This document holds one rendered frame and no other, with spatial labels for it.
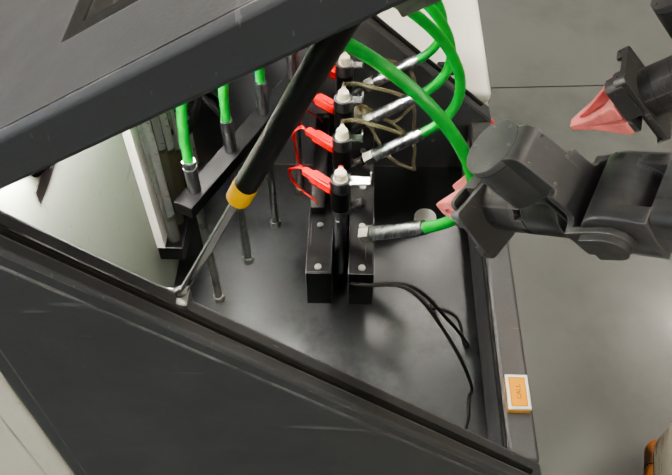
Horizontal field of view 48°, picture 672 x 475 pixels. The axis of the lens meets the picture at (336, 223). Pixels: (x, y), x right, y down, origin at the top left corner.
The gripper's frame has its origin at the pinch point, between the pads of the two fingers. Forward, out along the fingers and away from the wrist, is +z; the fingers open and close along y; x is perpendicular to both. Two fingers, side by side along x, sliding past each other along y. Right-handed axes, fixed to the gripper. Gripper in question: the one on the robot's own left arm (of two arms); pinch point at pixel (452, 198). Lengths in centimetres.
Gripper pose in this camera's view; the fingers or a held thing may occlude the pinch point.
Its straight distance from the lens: 85.8
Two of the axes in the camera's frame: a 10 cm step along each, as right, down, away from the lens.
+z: -4.4, -0.7, 8.9
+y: -6.5, 7.1, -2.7
